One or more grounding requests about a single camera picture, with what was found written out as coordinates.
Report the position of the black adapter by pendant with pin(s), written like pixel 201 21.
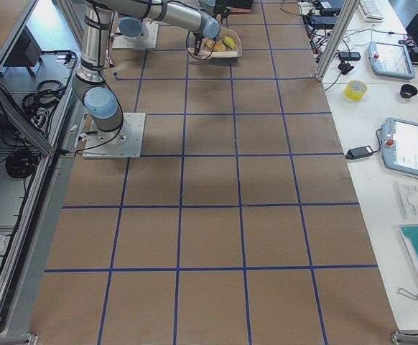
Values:
pixel 360 152

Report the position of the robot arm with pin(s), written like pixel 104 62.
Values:
pixel 194 16
pixel 89 83

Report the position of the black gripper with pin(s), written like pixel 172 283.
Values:
pixel 224 11

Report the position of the upper teach pendant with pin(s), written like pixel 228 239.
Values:
pixel 390 60

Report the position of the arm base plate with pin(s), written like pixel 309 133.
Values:
pixel 126 144
pixel 136 36

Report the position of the lower teach pendant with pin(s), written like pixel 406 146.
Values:
pixel 399 145

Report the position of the yellow tape roll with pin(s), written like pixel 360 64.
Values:
pixel 355 90

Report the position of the teach pendant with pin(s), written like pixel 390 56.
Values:
pixel 399 145
pixel 390 60

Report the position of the brown potato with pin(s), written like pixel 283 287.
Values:
pixel 219 46

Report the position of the black power adapter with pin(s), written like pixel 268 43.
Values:
pixel 349 56

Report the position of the beige plastic dustpan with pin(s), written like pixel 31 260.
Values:
pixel 195 49

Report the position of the aluminium frame post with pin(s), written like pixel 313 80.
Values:
pixel 341 25

